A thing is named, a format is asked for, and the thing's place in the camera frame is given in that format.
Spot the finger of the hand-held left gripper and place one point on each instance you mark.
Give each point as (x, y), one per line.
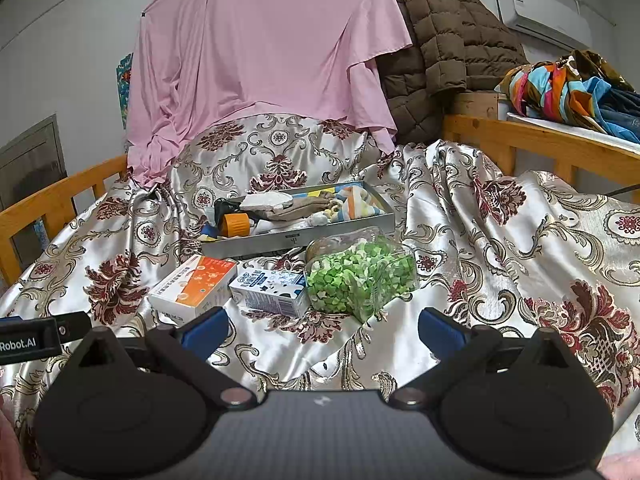
(74, 326)

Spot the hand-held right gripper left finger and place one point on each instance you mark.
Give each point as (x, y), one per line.
(202, 332)

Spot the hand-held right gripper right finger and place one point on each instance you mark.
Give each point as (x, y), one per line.
(442, 330)

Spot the blue yellow sock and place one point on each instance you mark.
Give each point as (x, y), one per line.
(209, 230)

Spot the orange cylindrical object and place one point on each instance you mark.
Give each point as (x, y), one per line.
(236, 225)

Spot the grey tray with cartoon print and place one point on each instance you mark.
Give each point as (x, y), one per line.
(300, 244)

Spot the white printed cloth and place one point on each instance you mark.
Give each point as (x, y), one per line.
(265, 202)

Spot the striped white cloth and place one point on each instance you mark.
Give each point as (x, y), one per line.
(362, 205)

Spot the small white sock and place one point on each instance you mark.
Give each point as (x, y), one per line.
(315, 221)

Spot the white and orange box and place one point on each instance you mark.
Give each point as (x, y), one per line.
(190, 285)

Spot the white and blue carton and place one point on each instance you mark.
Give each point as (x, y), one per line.
(270, 290)

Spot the floral satin blanket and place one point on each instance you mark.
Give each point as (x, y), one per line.
(500, 240)

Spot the brown cardboard box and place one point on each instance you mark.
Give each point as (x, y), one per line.
(475, 106)

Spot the white foam board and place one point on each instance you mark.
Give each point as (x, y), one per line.
(550, 128)

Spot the colourful patterned cloth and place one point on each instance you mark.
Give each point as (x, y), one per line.
(550, 85)

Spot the blue denim garment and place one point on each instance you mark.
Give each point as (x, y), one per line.
(620, 115)

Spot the pink bed sheet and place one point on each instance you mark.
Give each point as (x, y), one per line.
(260, 50)

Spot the brown quilted jacket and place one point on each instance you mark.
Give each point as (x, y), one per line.
(450, 35)

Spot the white air conditioner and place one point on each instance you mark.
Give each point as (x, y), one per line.
(545, 15)

